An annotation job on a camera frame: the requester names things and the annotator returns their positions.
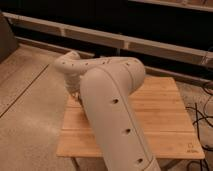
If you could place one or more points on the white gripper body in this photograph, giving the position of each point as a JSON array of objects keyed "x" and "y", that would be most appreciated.
[{"x": 74, "y": 89}]

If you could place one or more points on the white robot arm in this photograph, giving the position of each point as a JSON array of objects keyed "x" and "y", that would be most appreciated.
[{"x": 103, "y": 86}]

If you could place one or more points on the grey cabinet corner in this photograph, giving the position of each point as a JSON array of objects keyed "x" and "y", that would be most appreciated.
[{"x": 8, "y": 42}]

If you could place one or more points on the wooden table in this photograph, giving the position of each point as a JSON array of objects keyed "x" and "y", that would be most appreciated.
[{"x": 159, "y": 109}]

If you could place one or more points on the white shelf rail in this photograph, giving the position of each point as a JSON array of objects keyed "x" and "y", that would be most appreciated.
[{"x": 138, "y": 45}]

